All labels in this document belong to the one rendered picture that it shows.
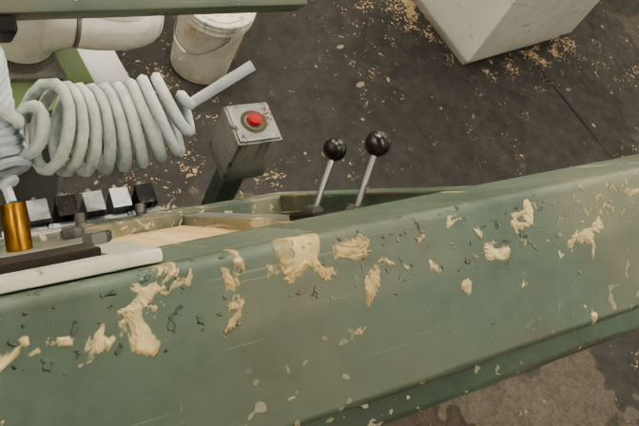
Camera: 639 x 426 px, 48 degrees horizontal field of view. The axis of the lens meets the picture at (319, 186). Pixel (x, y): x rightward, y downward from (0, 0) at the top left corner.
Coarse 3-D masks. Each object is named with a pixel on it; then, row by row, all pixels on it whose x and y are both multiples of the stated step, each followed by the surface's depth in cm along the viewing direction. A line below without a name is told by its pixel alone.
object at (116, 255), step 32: (0, 32) 39; (0, 64) 42; (0, 96) 43; (0, 128) 44; (0, 160) 44; (0, 256) 43; (96, 256) 35; (128, 256) 35; (160, 256) 35; (0, 288) 32
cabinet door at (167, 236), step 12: (168, 228) 155; (180, 228) 151; (192, 228) 147; (204, 228) 143; (216, 228) 139; (120, 240) 146; (132, 240) 143; (144, 240) 140; (156, 240) 136; (168, 240) 133; (180, 240) 130
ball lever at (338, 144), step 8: (328, 144) 111; (336, 144) 110; (344, 144) 111; (328, 152) 110; (336, 152) 110; (344, 152) 111; (328, 160) 111; (336, 160) 111; (328, 168) 111; (328, 176) 111; (320, 184) 110; (320, 192) 110; (320, 200) 110; (312, 208) 109; (320, 208) 109
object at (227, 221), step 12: (192, 216) 153; (204, 216) 147; (216, 216) 143; (228, 216) 139; (240, 216) 135; (252, 216) 131; (264, 216) 127; (276, 216) 124; (288, 216) 120; (228, 228) 135; (240, 228) 130
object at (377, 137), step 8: (368, 136) 101; (376, 136) 100; (384, 136) 100; (368, 144) 100; (376, 144) 100; (384, 144) 100; (368, 152) 101; (376, 152) 100; (384, 152) 100; (368, 168) 100; (368, 176) 100; (360, 184) 100; (360, 192) 100; (360, 200) 99; (352, 208) 98
